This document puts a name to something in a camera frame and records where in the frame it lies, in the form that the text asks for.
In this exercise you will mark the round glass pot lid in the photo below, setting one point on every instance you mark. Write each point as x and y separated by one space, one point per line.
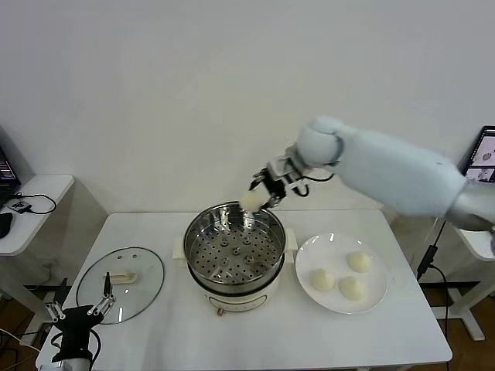
123 278

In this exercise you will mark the black computer mouse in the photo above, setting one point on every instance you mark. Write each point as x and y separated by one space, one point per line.
4 225

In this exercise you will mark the white electric cooking pot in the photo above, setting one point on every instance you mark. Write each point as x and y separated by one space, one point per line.
239 299

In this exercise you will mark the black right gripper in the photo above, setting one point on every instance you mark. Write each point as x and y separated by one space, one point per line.
292 178

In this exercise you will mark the white side desk with mouse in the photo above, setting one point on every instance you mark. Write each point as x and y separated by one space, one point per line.
38 220

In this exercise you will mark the small black usb hub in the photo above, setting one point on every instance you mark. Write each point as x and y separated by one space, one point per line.
18 207

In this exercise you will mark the round white plate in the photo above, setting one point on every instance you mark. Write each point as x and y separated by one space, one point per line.
340 251

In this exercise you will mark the black laptop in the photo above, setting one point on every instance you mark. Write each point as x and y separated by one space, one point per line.
7 174

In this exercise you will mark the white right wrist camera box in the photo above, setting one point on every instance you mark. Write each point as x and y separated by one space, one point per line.
279 164

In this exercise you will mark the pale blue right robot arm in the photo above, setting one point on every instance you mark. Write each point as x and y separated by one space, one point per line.
386 170

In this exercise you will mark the grey laptop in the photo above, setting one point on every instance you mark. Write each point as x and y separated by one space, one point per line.
481 154

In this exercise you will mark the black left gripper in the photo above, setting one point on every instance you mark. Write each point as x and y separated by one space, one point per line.
79 320

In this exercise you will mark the white side desk with label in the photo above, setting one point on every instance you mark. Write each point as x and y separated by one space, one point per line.
481 247

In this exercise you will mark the perforated stainless steel steamer insert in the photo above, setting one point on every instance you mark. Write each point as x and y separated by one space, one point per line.
232 255

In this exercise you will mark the white steamed baozi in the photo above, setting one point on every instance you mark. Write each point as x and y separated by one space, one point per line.
252 201
321 280
352 288
359 261

